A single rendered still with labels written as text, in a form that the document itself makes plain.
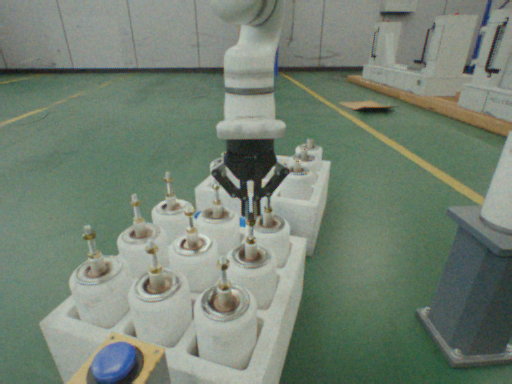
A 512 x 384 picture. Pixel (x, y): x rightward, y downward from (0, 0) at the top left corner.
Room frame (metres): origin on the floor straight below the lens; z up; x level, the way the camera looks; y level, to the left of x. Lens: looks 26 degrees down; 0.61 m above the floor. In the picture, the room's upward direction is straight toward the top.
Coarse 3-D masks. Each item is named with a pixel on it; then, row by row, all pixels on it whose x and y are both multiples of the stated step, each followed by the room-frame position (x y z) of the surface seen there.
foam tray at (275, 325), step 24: (240, 240) 0.65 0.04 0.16; (288, 264) 0.53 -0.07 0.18; (288, 288) 0.46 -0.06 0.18; (72, 312) 0.41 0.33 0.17; (192, 312) 0.43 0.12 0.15; (264, 312) 0.40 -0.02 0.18; (288, 312) 0.45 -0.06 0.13; (48, 336) 0.38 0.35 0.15; (72, 336) 0.36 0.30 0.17; (96, 336) 0.35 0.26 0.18; (192, 336) 0.35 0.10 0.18; (264, 336) 0.35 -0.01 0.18; (288, 336) 0.46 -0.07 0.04; (72, 360) 0.36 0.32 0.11; (168, 360) 0.31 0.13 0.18; (192, 360) 0.31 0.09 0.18; (264, 360) 0.31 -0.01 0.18
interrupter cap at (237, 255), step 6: (240, 246) 0.49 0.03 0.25; (258, 246) 0.49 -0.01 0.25; (264, 246) 0.49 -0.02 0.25; (234, 252) 0.48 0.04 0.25; (240, 252) 0.48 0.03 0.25; (258, 252) 0.48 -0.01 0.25; (264, 252) 0.47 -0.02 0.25; (270, 252) 0.47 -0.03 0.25; (234, 258) 0.46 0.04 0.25; (240, 258) 0.46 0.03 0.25; (246, 258) 0.46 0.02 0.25; (258, 258) 0.46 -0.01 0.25; (264, 258) 0.46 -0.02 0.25; (270, 258) 0.46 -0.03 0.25; (240, 264) 0.44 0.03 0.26; (246, 264) 0.44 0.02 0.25; (252, 264) 0.44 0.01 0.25; (258, 264) 0.44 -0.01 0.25; (264, 264) 0.44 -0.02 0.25
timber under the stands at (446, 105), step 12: (360, 84) 4.71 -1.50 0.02; (372, 84) 4.32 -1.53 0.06; (396, 96) 3.65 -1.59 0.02; (408, 96) 3.41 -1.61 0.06; (420, 96) 3.28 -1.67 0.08; (432, 96) 3.29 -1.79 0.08; (444, 96) 3.28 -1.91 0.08; (432, 108) 2.97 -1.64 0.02; (444, 108) 2.80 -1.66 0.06; (456, 108) 2.68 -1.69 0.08; (468, 120) 2.48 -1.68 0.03; (480, 120) 2.37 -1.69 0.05; (492, 120) 2.26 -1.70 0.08; (504, 120) 2.25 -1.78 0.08; (504, 132) 2.13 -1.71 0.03
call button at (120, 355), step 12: (108, 348) 0.22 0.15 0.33; (120, 348) 0.22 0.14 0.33; (132, 348) 0.22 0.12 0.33; (96, 360) 0.20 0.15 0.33; (108, 360) 0.20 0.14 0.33; (120, 360) 0.20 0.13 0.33; (132, 360) 0.20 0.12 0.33; (96, 372) 0.19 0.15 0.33; (108, 372) 0.19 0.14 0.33; (120, 372) 0.19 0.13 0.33
